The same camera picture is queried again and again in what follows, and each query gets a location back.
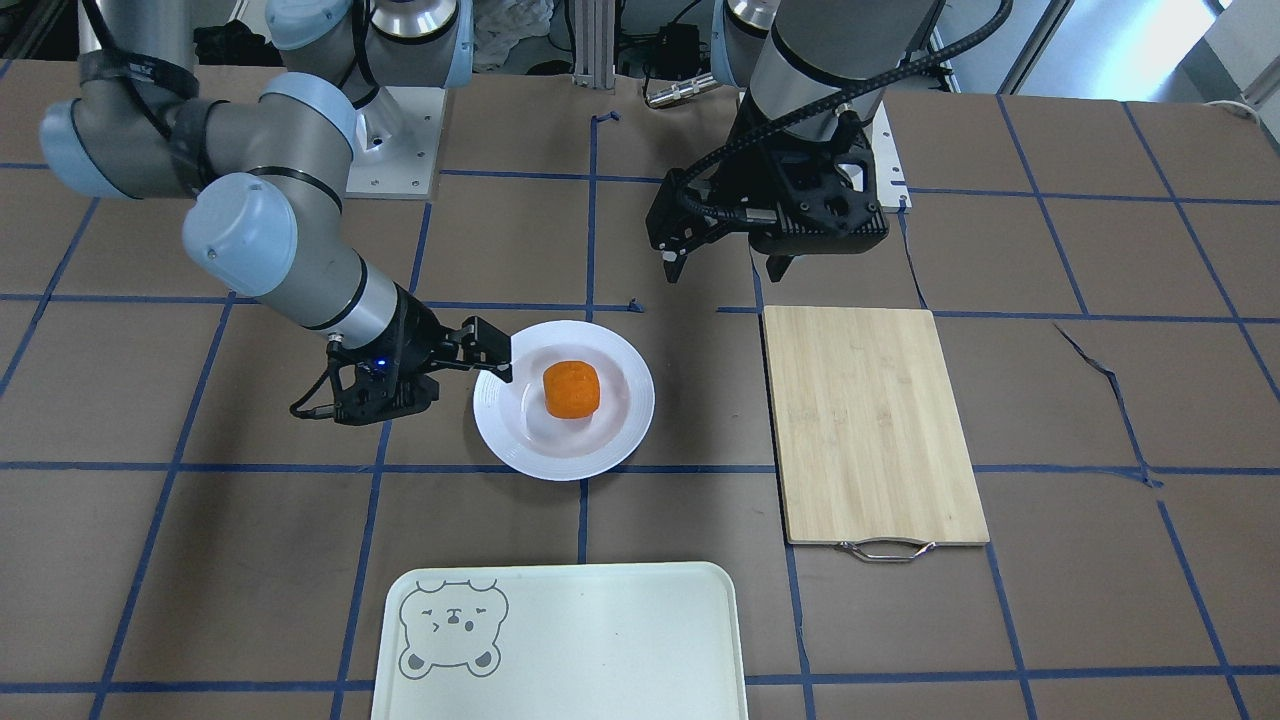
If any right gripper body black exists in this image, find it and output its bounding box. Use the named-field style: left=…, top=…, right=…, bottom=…
left=291, top=290, right=513, bottom=427

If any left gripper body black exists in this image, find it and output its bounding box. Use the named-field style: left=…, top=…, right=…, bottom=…
left=645, top=110, right=890, bottom=258

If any orange fruit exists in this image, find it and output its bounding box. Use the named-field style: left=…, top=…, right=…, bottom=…
left=541, top=360, right=602, bottom=420

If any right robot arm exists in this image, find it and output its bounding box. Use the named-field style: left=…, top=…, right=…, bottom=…
left=38, top=1, right=512, bottom=427

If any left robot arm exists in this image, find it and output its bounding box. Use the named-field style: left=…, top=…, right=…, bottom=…
left=645, top=1, right=940, bottom=283

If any cream bear tray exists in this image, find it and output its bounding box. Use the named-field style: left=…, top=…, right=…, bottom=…
left=371, top=561, right=749, bottom=719

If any white round plate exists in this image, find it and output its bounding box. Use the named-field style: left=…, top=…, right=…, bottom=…
left=474, top=320, right=655, bottom=480

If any bamboo cutting board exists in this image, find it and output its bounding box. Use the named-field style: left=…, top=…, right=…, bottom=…
left=762, top=305, right=989, bottom=562

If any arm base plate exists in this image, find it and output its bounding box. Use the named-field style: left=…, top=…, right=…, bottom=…
left=346, top=87, right=449, bottom=201
left=863, top=101, right=913, bottom=213

